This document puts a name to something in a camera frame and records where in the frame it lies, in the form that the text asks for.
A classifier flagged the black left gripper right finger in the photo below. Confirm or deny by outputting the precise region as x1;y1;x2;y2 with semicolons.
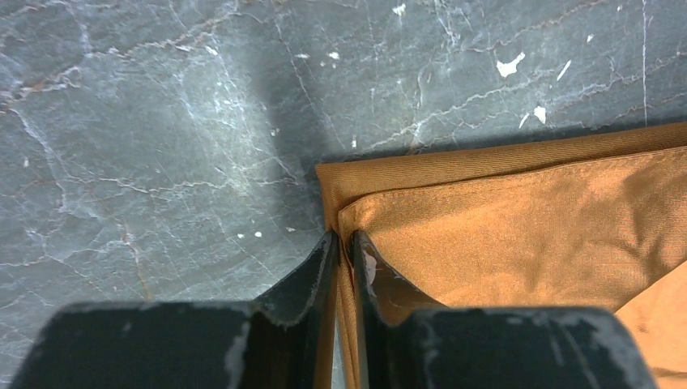
351;231;656;388

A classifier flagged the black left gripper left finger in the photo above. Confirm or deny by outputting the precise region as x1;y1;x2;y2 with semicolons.
11;232;339;388

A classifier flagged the orange cloth napkin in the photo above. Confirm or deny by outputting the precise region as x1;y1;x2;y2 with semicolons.
316;123;686;388

